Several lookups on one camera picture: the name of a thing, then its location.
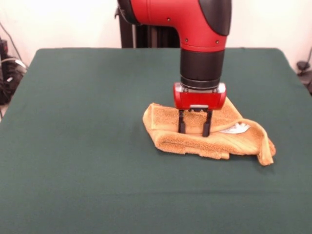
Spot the dark green table cloth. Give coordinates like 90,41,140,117
0,47,312,234

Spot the black cable bundle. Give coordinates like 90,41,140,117
0,56,27,106

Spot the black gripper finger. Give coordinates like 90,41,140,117
202,111,213,137
177,110,188,134

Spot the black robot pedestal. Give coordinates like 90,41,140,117
114,6,182,49

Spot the white cable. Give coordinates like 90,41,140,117
0,57,27,71

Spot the orange terry towel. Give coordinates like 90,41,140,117
142,97,276,167

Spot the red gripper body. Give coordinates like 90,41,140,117
173,82,227,112

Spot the black plug with cable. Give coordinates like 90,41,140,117
296,60,312,96

